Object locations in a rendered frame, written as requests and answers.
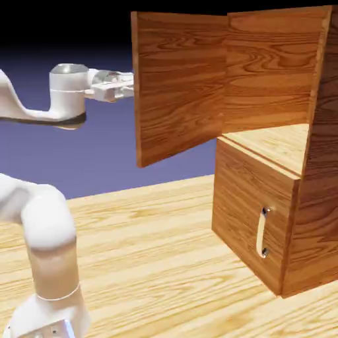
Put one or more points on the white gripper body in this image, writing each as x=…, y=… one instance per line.
x=124, y=85

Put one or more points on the small wooden cabinet door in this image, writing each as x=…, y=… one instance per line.
x=237, y=200

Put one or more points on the large wooden cabinet door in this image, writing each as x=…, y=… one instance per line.
x=179, y=87

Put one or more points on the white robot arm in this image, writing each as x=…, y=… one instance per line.
x=52, y=232

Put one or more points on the wooden cabinet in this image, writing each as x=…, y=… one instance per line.
x=317, y=211

